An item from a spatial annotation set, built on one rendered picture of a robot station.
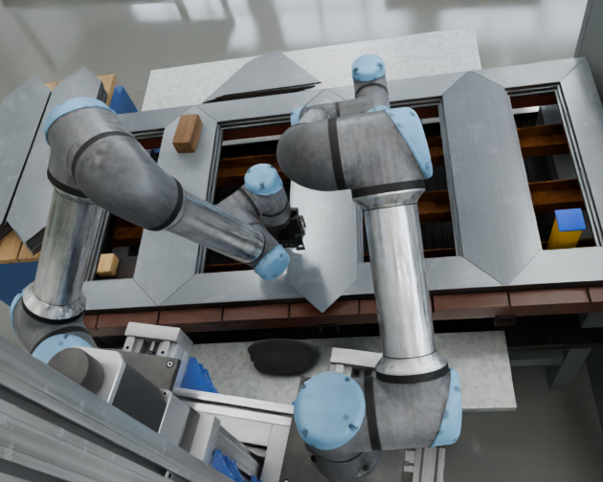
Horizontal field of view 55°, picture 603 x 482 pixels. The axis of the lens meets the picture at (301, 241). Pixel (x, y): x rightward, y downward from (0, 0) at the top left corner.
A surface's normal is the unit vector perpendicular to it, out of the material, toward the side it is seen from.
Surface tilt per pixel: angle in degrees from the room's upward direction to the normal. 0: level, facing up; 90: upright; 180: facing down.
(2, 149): 0
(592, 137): 0
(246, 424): 0
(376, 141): 29
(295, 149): 42
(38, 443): 90
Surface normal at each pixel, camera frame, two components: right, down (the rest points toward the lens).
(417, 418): -0.14, 0.05
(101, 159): 0.00, -0.16
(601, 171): -0.19, -0.52
